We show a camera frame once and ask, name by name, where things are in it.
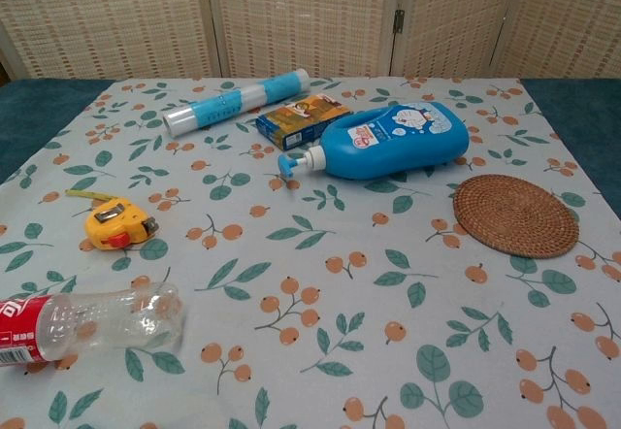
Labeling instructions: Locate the blue orange cardboard box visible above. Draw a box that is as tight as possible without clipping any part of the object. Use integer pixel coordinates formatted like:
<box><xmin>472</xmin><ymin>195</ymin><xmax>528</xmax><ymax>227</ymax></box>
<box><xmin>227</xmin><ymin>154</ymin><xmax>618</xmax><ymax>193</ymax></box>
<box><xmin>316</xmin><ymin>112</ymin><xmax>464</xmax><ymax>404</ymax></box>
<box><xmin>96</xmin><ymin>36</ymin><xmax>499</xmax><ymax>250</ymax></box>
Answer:
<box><xmin>255</xmin><ymin>91</ymin><xmax>352</xmax><ymax>151</ymax></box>

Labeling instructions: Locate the blue pump detergent bottle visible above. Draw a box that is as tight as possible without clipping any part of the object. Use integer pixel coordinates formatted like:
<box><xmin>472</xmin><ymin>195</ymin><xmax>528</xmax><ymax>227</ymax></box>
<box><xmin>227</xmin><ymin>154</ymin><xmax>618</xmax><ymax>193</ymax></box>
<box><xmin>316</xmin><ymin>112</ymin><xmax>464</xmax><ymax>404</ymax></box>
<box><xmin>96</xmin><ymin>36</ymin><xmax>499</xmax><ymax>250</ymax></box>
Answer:
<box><xmin>277</xmin><ymin>101</ymin><xmax>471</xmax><ymax>182</ymax></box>

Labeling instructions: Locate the round woven rattan coaster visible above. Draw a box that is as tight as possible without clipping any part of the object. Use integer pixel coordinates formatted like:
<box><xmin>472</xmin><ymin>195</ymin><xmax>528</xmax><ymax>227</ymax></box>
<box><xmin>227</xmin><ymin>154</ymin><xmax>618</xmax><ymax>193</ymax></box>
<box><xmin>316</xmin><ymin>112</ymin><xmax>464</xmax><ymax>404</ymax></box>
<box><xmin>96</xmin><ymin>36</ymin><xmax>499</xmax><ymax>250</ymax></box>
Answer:
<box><xmin>452</xmin><ymin>173</ymin><xmax>580</xmax><ymax>259</ymax></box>

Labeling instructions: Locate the blue white plastic film roll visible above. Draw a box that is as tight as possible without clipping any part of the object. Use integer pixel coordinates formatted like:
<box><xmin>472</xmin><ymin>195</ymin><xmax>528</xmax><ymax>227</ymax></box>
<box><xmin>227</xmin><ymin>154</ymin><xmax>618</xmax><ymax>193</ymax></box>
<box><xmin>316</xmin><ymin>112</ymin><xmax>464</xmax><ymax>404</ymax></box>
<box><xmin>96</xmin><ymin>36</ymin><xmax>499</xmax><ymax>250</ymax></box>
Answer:
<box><xmin>162</xmin><ymin>68</ymin><xmax>311</xmax><ymax>137</ymax></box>

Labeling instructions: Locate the clear plastic cola bottle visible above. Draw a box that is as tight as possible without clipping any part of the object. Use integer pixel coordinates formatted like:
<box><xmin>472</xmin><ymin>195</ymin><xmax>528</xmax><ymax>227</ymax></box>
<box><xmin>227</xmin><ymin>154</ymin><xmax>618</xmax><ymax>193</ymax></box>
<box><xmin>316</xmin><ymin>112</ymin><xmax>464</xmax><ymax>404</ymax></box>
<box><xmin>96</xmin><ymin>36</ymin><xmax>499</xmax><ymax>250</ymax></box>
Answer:
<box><xmin>0</xmin><ymin>282</ymin><xmax>184</xmax><ymax>368</ymax></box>

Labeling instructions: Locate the woven folding screen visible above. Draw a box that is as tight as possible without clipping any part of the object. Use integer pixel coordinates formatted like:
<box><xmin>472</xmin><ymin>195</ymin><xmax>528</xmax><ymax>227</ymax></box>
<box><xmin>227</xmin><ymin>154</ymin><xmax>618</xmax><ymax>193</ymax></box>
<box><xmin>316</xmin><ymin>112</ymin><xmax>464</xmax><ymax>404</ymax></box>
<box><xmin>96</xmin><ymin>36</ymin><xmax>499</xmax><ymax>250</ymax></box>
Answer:
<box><xmin>0</xmin><ymin>0</ymin><xmax>621</xmax><ymax>81</ymax></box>

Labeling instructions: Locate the floral print tablecloth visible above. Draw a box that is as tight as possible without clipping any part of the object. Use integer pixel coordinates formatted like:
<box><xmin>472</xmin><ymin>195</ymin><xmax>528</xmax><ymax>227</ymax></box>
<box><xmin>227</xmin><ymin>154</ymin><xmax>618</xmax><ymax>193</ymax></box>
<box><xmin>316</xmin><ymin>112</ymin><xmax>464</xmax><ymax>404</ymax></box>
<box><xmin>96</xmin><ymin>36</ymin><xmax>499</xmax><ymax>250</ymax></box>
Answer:
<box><xmin>0</xmin><ymin>77</ymin><xmax>621</xmax><ymax>429</ymax></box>

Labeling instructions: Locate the yellow tape measure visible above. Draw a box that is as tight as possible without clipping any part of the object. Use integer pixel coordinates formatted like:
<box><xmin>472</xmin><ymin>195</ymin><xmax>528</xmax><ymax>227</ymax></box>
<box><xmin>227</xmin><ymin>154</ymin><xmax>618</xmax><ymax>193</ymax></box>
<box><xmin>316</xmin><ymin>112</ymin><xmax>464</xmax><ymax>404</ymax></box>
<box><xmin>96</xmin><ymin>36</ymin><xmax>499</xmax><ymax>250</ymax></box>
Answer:
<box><xmin>65</xmin><ymin>188</ymin><xmax>160</xmax><ymax>252</ymax></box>

